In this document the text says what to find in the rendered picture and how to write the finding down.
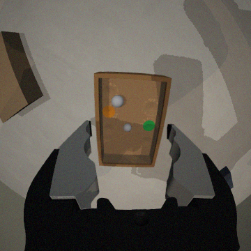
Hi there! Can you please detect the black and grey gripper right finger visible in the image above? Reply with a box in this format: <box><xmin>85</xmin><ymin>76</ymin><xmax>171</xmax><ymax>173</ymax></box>
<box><xmin>165</xmin><ymin>124</ymin><xmax>240</xmax><ymax>251</ymax></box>

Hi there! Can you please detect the dark grey rectangular box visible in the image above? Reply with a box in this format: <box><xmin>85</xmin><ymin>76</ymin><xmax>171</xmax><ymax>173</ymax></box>
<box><xmin>220</xmin><ymin>166</ymin><xmax>234</xmax><ymax>189</ymax></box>

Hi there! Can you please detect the tan rectangular box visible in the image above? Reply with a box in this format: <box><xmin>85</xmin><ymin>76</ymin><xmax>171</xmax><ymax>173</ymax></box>
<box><xmin>0</xmin><ymin>31</ymin><xmax>43</xmax><ymax>123</ymax></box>

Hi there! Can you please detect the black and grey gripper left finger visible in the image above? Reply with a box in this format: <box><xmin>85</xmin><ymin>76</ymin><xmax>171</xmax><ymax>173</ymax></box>
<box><xmin>24</xmin><ymin>121</ymin><xmax>99</xmax><ymax>251</ymax></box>

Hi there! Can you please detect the brown wooden ball-in-hole puzzle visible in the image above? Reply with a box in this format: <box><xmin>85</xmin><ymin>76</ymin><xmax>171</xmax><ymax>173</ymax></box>
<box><xmin>94</xmin><ymin>72</ymin><xmax>172</xmax><ymax>167</ymax></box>

